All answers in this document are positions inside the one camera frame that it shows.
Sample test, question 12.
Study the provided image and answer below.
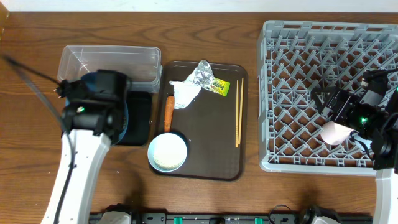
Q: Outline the clear plastic bin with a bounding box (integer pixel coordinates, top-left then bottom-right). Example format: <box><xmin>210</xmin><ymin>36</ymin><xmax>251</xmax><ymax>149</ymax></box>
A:
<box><xmin>58</xmin><ymin>45</ymin><xmax>162</xmax><ymax>93</ymax></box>

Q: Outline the dark brown serving tray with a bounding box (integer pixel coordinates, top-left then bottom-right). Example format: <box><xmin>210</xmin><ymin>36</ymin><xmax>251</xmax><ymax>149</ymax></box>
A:
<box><xmin>149</xmin><ymin>60</ymin><xmax>249</xmax><ymax>182</ymax></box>

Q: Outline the wooden chopstick left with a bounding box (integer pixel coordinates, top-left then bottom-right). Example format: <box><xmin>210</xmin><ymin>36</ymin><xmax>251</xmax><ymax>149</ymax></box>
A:
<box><xmin>235</xmin><ymin>80</ymin><xmax>239</xmax><ymax>148</ymax></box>

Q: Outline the grey dishwasher rack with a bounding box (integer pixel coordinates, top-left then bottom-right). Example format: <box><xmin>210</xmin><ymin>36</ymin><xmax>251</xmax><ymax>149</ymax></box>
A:
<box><xmin>257</xmin><ymin>21</ymin><xmax>397</xmax><ymax>176</ymax></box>

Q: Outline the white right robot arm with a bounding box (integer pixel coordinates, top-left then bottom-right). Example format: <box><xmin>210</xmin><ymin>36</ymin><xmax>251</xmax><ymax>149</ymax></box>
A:
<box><xmin>310</xmin><ymin>69</ymin><xmax>397</xmax><ymax>223</ymax></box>

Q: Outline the light blue rice bowl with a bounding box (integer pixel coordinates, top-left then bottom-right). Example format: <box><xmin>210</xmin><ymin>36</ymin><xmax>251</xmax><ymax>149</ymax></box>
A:
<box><xmin>147</xmin><ymin>133</ymin><xmax>188</xmax><ymax>172</ymax></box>

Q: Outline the wooden chopstick right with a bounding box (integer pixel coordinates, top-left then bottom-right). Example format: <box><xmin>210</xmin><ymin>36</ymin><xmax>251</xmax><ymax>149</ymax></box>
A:
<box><xmin>238</xmin><ymin>78</ymin><xmax>244</xmax><ymax>145</ymax></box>

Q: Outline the wooden chopstick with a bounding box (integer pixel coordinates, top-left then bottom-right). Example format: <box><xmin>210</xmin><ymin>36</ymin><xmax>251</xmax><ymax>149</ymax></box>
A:
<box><xmin>238</xmin><ymin>78</ymin><xmax>244</xmax><ymax>145</ymax></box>
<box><xmin>235</xmin><ymin>80</ymin><xmax>239</xmax><ymax>148</ymax></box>

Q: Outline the pink cup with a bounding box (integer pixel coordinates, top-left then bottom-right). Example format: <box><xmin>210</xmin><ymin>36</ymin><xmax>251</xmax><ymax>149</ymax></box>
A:
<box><xmin>320</xmin><ymin>121</ymin><xmax>353</xmax><ymax>146</ymax></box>

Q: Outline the yellow green snack wrapper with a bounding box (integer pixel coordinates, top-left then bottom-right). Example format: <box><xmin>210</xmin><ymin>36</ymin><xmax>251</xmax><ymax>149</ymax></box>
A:
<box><xmin>210</xmin><ymin>78</ymin><xmax>230</xmax><ymax>96</ymax></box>

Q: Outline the white napkin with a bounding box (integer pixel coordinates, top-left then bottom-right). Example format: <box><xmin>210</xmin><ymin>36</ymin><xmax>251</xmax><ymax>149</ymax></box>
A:
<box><xmin>169</xmin><ymin>79</ymin><xmax>201</xmax><ymax>109</ymax></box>

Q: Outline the orange carrot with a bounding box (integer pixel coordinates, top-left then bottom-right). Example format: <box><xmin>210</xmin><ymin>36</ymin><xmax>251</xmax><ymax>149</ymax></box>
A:
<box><xmin>164</xmin><ymin>96</ymin><xmax>175</xmax><ymax>133</ymax></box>

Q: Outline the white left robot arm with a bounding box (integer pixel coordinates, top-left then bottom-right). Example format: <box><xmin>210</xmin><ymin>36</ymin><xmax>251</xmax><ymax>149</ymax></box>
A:
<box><xmin>42</xmin><ymin>70</ymin><xmax>130</xmax><ymax>223</ymax></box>

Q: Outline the black waste tray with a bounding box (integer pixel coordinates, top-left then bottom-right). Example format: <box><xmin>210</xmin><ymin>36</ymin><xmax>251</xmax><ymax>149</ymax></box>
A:
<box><xmin>117</xmin><ymin>91</ymin><xmax>152</xmax><ymax>146</ymax></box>

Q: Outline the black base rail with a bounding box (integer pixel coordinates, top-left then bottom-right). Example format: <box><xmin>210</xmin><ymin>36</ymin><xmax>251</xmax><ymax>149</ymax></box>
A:
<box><xmin>88</xmin><ymin>203</ymin><xmax>374</xmax><ymax>224</ymax></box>

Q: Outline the aluminium foil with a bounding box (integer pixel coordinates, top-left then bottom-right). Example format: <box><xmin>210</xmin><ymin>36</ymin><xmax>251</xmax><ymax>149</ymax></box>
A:
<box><xmin>192</xmin><ymin>60</ymin><xmax>215</xmax><ymax>88</ymax></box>

